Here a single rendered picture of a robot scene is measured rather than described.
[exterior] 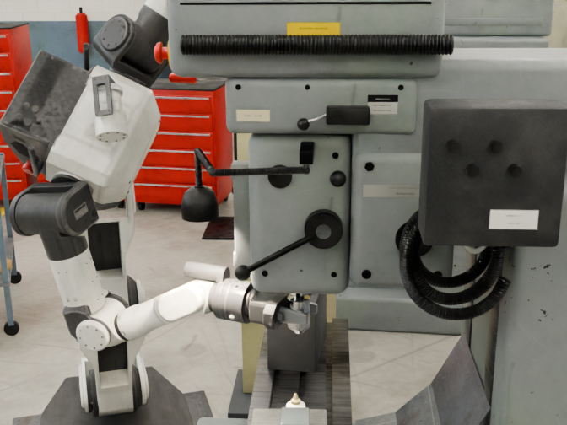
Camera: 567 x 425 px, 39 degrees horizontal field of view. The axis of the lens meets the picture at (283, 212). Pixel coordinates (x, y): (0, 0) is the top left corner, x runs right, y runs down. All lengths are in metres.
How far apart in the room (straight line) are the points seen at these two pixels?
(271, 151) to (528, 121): 0.48
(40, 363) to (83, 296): 2.46
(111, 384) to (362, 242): 1.17
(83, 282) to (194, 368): 2.29
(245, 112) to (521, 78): 0.48
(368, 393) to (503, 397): 2.34
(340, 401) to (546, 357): 0.58
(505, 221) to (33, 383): 3.16
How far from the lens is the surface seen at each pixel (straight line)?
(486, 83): 1.42
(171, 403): 2.65
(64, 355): 4.29
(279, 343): 1.96
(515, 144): 1.18
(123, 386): 2.42
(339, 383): 1.95
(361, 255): 1.47
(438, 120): 1.15
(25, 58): 6.92
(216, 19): 1.38
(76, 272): 1.78
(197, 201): 1.51
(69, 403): 2.72
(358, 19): 1.37
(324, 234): 1.44
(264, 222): 1.47
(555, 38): 10.00
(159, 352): 4.21
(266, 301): 1.63
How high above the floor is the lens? 1.92
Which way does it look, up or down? 18 degrees down
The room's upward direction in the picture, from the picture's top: straight up
